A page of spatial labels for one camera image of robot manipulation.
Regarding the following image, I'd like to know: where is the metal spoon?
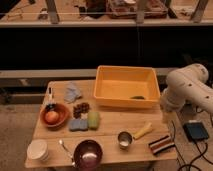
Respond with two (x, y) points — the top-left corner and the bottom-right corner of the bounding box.
(59, 139), (75, 166)

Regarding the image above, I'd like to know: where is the yellow plastic bin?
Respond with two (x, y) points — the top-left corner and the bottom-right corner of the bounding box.
(94, 65), (160, 108)

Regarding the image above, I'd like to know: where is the orange wooden bowl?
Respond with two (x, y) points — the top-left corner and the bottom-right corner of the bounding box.
(40, 103), (70, 129)

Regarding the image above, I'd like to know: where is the bunch of dark grapes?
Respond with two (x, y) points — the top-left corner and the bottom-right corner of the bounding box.
(73, 102), (90, 118)

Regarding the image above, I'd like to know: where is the green sponge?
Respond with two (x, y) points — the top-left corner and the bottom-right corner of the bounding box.
(87, 112), (100, 130)

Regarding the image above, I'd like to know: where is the white marker pen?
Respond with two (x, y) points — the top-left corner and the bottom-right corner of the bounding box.
(48, 87), (53, 105)

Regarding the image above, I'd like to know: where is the orange fruit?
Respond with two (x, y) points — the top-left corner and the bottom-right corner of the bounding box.
(45, 111), (59, 124)

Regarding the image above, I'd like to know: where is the green pepper in bin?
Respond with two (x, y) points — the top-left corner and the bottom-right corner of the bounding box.
(130, 96), (145, 100)

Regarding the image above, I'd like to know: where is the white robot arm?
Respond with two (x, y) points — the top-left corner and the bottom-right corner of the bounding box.
(160, 63), (213, 114)

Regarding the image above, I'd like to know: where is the dark red bowl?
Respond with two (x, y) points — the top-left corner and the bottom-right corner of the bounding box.
(73, 140), (103, 171)

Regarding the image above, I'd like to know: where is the crumpled blue cloth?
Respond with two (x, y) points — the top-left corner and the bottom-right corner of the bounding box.
(64, 82), (82, 103)

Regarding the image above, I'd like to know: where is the blue sponge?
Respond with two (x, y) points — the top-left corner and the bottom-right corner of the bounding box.
(69, 119), (88, 131)

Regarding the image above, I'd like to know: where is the striped whiteboard eraser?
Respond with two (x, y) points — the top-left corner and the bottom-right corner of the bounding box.
(148, 135), (175, 155)

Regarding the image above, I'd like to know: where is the black cable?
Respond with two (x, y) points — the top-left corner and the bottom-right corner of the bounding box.
(170, 120), (213, 171)

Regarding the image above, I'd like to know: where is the yellow banana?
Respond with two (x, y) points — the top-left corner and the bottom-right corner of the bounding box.
(133, 122), (153, 140)

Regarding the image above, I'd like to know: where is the small steel cup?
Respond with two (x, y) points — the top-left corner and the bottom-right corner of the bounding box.
(117, 131), (132, 149)

